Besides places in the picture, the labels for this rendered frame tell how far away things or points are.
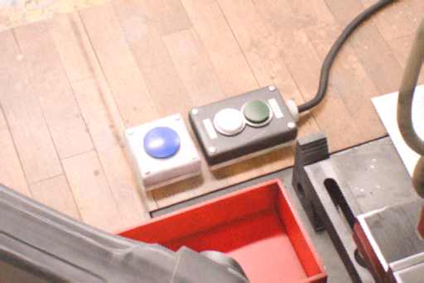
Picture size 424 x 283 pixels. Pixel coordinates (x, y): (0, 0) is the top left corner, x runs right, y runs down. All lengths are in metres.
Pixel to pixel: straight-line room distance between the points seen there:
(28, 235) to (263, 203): 0.50
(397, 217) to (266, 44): 0.45
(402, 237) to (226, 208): 0.28
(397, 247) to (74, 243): 0.30
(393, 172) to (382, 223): 0.32
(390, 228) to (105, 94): 0.47
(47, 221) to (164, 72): 0.60
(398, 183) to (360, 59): 0.17
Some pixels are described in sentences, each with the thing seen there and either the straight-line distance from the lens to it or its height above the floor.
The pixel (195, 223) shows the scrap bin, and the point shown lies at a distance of 1.12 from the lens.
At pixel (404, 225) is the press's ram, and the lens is 0.89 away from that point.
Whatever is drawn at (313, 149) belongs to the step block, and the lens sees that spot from 1.11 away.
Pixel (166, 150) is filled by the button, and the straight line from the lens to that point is 1.16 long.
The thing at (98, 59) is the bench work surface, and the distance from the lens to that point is 1.29.
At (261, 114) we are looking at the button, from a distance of 1.19.
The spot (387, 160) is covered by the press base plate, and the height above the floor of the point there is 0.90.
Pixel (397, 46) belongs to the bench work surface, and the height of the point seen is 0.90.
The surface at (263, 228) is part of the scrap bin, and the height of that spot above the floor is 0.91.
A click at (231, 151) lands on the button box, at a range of 1.17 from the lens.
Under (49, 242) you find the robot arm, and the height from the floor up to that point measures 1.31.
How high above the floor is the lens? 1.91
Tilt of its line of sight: 56 degrees down
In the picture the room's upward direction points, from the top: straight up
